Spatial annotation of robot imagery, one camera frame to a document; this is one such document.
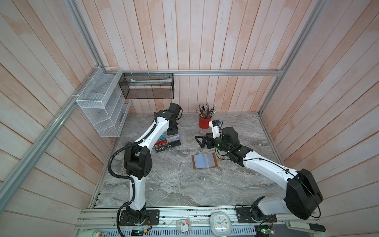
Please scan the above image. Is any green circuit board left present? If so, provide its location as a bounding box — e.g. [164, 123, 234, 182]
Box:
[131, 229, 148, 236]

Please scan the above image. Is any black mesh wall basket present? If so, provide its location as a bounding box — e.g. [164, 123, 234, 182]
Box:
[118, 73, 175, 99]

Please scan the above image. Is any aluminium mounting rail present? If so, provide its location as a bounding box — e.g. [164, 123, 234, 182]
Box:
[73, 206, 320, 237]

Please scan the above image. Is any red VIP card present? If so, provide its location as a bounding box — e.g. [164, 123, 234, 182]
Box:
[155, 139, 167, 147]

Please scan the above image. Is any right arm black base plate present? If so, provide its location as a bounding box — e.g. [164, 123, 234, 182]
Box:
[235, 205, 277, 223]

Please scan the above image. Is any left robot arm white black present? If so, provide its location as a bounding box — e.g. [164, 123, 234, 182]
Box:
[124, 103, 183, 211]

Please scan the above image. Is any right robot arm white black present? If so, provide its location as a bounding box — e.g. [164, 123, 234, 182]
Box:
[195, 126, 323, 222]

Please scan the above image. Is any clear acrylic card display stand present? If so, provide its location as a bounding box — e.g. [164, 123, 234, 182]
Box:
[154, 131, 179, 150]

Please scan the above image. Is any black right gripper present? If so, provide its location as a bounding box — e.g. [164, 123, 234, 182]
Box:
[195, 132, 231, 154]

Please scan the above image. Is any black VIP card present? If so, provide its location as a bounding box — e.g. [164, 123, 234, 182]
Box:
[155, 144, 169, 153]

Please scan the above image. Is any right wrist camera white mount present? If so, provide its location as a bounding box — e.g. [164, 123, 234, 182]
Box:
[209, 119, 223, 139]

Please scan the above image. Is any bundle of coloured pencils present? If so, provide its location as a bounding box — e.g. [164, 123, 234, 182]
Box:
[197, 103, 216, 119]

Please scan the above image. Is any white wire mesh shelf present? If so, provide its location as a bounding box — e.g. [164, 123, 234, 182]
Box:
[77, 67, 131, 138]

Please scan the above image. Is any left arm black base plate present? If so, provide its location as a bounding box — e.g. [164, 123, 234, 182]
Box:
[119, 208, 160, 226]

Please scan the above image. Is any red metal pencil bucket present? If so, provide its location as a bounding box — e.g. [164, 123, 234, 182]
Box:
[198, 117, 212, 129]

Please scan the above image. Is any green circuit board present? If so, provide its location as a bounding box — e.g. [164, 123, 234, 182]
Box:
[255, 225, 274, 237]
[131, 229, 148, 236]

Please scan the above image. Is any small red white box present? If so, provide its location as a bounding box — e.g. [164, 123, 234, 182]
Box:
[176, 218, 191, 234]

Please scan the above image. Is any black corrugated cable hose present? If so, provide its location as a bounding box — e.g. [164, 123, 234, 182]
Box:
[107, 112, 159, 237]

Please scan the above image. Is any white analog clock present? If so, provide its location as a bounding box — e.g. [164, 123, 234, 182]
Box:
[210, 211, 233, 237]

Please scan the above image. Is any green circuit board right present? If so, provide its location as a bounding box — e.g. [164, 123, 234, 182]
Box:
[255, 225, 274, 237]

